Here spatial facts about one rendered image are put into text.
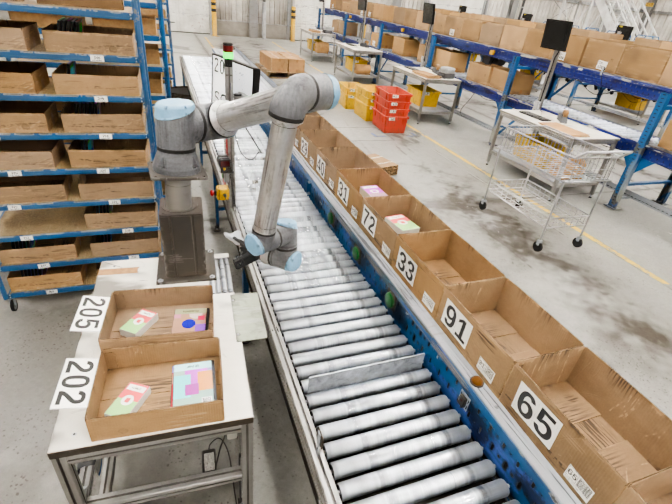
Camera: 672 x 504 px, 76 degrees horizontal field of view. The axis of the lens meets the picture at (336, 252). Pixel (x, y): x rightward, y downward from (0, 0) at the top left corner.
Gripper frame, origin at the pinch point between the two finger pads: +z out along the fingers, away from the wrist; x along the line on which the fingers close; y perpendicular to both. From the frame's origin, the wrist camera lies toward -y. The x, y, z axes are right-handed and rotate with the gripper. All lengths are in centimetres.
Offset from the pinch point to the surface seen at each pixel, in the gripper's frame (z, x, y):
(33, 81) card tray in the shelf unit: 117, 63, 16
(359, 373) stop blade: -77, -18, -25
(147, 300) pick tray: 10.6, 1.1, -39.2
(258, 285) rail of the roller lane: -12.3, -19.1, -2.6
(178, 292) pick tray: 1.8, 0.1, -30.3
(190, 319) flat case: -8.9, -4.8, -36.9
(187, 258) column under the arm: 13.8, -0.3, -13.1
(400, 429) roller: -98, -20, -36
